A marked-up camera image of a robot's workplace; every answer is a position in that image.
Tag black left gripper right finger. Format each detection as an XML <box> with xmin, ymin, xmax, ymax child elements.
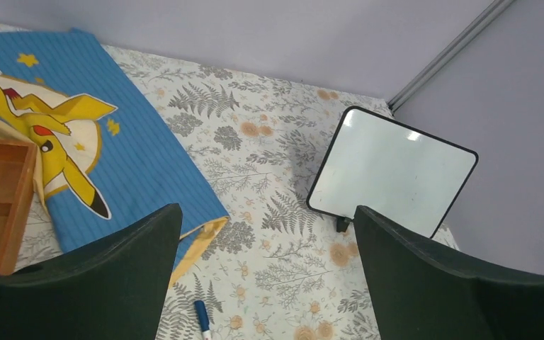
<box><xmin>353</xmin><ymin>205</ymin><xmax>544</xmax><ymax>339</ymax></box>

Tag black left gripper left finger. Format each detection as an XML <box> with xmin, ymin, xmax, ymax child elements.
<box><xmin>0</xmin><ymin>204</ymin><xmax>183</xmax><ymax>339</ymax></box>

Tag blue capped whiteboard marker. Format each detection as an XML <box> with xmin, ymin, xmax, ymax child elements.
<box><xmin>193</xmin><ymin>300</ymin><xmax>213</xmax><ymax>340</ymax></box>

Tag white whiteboard black frame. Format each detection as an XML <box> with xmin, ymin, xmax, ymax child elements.
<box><xmin>306</xmin><ymin>106</ymin><xmax>479</xmax><ymax>238</ymax></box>

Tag blue Pikachu cloth bag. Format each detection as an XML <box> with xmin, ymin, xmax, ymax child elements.
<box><xmin>0</xmin><ymin>30</ymin><xmax>229</xmax><ymax>281</ymax></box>

